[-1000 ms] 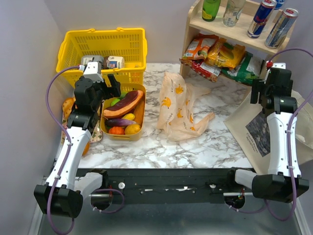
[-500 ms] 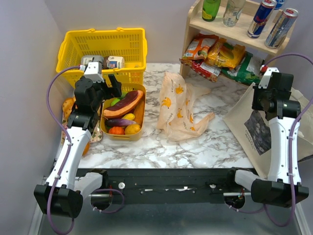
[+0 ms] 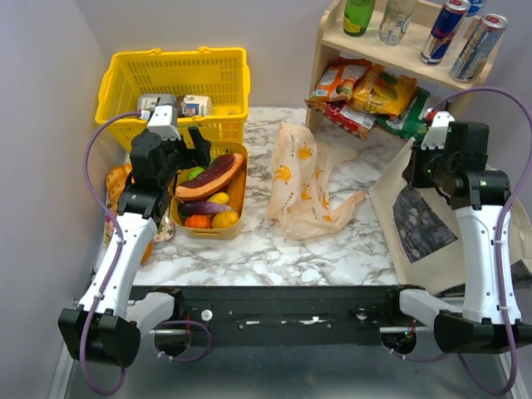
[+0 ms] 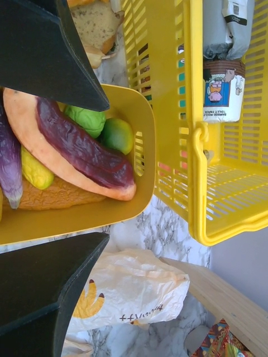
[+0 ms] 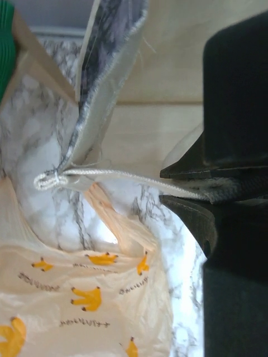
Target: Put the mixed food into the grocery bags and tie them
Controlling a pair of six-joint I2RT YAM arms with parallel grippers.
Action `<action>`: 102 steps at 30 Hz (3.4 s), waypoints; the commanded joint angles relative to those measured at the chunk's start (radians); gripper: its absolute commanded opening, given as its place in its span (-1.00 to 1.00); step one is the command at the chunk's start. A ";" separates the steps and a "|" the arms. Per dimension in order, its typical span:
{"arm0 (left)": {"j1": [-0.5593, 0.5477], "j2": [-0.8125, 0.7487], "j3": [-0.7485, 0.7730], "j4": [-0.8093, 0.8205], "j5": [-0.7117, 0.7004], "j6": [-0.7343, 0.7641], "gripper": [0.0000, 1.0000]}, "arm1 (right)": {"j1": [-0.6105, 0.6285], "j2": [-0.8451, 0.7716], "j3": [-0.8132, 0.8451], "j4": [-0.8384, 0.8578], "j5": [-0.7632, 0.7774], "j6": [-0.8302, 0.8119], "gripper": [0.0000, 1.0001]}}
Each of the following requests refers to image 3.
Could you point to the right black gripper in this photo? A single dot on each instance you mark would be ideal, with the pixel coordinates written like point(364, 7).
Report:
point(416, 167)

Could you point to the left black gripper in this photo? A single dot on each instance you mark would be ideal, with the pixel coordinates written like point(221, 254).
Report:
point(183, 149)

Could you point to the beige canvas tote bag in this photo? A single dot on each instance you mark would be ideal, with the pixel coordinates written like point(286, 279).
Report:
point(421, 230)

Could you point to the banana print plastic bag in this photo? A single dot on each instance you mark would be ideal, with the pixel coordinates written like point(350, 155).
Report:
point(299, 199)

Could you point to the silver red bull can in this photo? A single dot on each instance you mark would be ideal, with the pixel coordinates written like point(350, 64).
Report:
point(478, 47)

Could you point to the blue red bull can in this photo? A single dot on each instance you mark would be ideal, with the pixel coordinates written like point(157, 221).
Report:
point(446, 25)

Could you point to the blue label water bottle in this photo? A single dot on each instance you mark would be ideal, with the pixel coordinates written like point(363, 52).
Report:
point(475, 7)

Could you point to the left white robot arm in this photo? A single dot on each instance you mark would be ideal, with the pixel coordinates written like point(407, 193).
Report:
point(104, 327)

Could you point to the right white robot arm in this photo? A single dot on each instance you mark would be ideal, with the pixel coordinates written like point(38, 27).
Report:
point(490, 320)

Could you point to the yellow food tray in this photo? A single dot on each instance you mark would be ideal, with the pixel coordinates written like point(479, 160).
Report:
point(236, 189)

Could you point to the green toy fruit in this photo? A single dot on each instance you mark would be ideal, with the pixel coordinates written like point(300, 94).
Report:
point(194, 172)

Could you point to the brown milk carton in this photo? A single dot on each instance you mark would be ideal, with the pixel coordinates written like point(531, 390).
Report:
point(193, 105)

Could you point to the green snack bag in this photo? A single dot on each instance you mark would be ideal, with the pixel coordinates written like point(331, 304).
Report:
point(410, 124)

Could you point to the purple toy eggplant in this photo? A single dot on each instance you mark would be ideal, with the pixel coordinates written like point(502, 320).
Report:
point(202, 207)

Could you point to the grey wrapped package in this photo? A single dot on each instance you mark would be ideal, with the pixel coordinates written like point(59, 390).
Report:
point(157, 102)

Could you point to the orange toy pumpkin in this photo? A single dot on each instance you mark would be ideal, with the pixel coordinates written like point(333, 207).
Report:
point(198, 221)

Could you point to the yellow plastic shopping basket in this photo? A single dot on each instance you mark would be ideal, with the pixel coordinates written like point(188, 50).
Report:
point(220, 73)

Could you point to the red snack bag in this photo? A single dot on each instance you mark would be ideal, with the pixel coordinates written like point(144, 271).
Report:
point(340, 114)

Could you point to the toy bread loaf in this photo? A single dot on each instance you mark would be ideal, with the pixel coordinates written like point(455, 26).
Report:
point(116, 182)

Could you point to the yellow chips bag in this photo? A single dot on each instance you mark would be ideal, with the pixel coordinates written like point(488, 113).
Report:
point(379, 92)

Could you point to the wooden shelf unit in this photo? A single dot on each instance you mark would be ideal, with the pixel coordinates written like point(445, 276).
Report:
point(404, 57)

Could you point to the orange snack bag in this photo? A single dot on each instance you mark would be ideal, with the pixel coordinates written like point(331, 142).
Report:
point(338, 81)

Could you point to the clear plastic bottle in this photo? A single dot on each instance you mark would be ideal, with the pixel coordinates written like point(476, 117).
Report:
point(395, 21)

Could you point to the green glass bottle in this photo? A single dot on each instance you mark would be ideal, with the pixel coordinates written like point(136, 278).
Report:
point(356, 17)

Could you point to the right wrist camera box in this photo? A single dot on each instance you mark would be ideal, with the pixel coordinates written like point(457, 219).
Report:
point(438, 125)

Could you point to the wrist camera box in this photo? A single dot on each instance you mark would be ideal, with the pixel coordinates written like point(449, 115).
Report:
point(162, 121)
point(438, 125)

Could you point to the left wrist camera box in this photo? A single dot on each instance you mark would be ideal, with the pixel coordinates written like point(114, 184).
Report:
point(162, 121)

